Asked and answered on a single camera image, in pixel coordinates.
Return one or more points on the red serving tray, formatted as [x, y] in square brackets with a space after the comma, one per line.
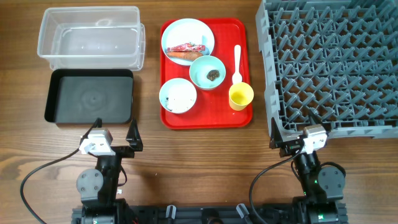
[212, 109]

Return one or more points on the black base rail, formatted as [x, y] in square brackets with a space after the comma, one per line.
[270, 213]

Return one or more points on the yellow plastic cup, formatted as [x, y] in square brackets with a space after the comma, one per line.
[240, 95]

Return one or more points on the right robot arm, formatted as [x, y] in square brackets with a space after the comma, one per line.
[322, 183]

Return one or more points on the grey dishwasher rack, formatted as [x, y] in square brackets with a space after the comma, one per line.
[335, 59]

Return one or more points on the white rice leftovers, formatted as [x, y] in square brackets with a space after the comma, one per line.
[179, 103]

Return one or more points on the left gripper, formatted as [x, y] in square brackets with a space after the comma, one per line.
[131, 136]

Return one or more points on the light blue bowl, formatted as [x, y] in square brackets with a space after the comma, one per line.
[176, 86]

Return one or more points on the clear plastic bin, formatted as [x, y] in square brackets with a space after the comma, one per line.
[96, 37]

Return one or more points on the green bowl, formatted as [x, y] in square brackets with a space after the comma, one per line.
[200, 68]

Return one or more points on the orange carrot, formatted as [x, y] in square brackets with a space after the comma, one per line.
[191, 56]

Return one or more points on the brown food scrap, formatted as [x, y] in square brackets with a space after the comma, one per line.
[213, 75]

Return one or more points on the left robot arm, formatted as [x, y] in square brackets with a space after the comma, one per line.
[98, 187]

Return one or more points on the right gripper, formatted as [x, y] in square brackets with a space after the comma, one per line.
[277, 140]

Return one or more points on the red snack wrapper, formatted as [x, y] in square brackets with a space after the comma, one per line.
[187, 47]

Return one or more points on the white plastic spoon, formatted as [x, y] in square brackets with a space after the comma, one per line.
[237, 77]

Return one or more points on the black plastic tray bin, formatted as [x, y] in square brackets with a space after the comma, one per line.
[80, 96]

